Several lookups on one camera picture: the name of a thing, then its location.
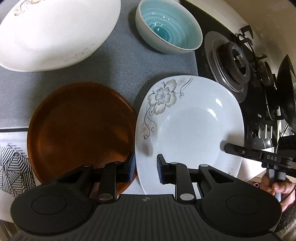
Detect patterned white cloth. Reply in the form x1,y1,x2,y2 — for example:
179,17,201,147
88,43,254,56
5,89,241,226
1,132,39,222

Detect teal glazed bowl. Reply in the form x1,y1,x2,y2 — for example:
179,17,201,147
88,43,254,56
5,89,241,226
135,1,203,54

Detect white floral square plate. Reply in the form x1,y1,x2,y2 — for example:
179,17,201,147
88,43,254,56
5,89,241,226
135,75,244,194
1,1,121,72

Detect white floral square plate front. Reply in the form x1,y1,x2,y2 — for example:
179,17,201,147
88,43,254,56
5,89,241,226
135,75,244,194

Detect black gas cooktop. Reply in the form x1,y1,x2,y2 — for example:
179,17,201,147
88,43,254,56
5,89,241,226
181,1,295,150

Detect grey counter mat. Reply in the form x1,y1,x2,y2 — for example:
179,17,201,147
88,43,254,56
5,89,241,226
1,1,198,128

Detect white floral square plate back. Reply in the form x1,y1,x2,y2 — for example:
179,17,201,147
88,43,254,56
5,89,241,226
1,1,121,72

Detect brown round plate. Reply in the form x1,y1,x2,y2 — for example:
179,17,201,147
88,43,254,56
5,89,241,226
27,82,137,183

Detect black wok with lid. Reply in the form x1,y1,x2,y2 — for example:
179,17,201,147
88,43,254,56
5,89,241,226
276,55,295,133

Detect person right hand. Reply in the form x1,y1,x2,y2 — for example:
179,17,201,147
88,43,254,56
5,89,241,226
260,174,295,212

